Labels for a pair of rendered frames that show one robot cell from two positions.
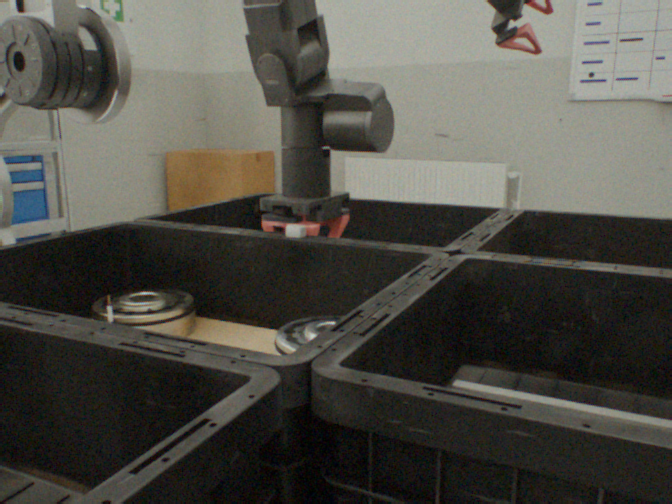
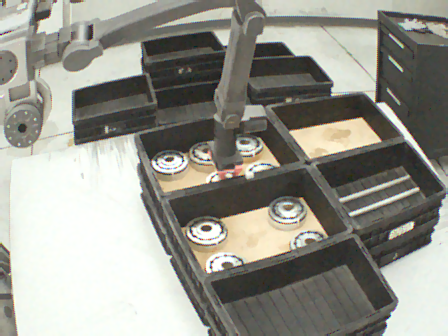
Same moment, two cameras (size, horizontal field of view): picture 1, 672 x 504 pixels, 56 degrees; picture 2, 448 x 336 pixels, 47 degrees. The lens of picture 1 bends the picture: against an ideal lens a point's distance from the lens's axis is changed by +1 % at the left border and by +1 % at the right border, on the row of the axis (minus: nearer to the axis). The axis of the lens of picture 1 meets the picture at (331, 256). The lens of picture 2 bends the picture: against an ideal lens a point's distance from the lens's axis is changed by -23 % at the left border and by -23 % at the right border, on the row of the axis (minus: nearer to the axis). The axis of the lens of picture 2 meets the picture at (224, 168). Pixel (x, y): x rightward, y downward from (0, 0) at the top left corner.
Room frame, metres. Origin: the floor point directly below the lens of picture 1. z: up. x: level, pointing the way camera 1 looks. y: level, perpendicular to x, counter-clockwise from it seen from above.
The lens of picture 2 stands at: (-0.21, 1.02, 1.94)
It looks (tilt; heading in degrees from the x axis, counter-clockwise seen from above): 37 degrees down; 314
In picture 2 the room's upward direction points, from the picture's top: straight up
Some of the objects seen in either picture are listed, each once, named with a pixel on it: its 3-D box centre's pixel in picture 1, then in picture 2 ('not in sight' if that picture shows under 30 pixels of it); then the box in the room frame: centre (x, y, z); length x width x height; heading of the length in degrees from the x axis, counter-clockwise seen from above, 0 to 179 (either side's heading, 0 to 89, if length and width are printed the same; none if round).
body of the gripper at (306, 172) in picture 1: (306, 179); (225, 144); (0.72, 0.03, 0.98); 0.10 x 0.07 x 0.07; 151
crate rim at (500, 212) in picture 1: (331, 223); (216, 150); (0.78, 0.00, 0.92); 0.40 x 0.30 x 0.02; 64
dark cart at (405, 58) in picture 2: not in sight; (428, 92); (0.78, -1.77, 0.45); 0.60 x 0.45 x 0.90; 58
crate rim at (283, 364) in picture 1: (177, 278); (260, 220); (0.51, 0.13, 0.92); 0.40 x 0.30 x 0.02; 64
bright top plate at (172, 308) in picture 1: (144, 304); (206, 230); (0.63, 0.20, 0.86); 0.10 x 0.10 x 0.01
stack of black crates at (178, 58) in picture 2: not in sight; (181, 80); (1.86, -0.86, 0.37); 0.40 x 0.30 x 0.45; 59
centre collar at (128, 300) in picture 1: (143, 299); (206, 229); (0.63, 0.20, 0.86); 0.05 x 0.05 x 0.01
